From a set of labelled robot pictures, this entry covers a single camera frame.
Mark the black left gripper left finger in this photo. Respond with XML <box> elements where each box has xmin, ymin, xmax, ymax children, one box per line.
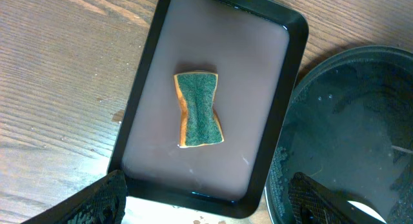
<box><xmin>23</xmin><ymin>170</ymin><xmax>128</xmax><ymax>224</ymax></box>

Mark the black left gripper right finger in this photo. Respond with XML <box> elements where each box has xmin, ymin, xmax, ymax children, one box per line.
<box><xmin>288</xmin><ymin>172</ymin><xmax>382</xmax><ymax>224</ymax></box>

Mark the mint green plate front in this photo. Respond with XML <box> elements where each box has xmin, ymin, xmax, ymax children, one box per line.
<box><xmin>348</xmin><ymin>201</ymin><xmax>386</xmax><ymax>223</ymax></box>

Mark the green and orange sponge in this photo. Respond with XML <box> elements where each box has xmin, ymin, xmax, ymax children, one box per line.
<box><xmin>174</xmin><ymin>71</ymin><xmax>224</xmax><ymax>148</ymax></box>

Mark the round black tray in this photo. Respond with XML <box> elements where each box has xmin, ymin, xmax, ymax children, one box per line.
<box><xmin>265</xmin><ymin>46</ymin><xmax>412</xmax><ymax>223</ymax></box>

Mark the rectangular black water tray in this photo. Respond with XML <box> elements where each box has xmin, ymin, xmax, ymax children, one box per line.
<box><xmin>108</xmin><ymin>0</ymin><xmax>308</xmax><ymax>218</ymax></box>

